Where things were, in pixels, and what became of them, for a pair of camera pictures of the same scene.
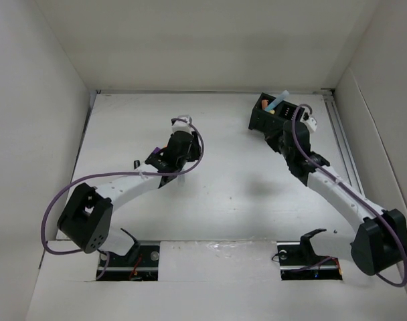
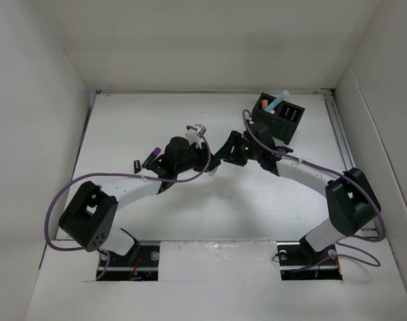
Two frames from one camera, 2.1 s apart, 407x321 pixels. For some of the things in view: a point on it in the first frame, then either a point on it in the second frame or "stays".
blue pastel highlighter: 283,95 stays
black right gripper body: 277,142 -> 246,148
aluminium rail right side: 343,140 stays
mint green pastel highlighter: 181,180 -> 213,172
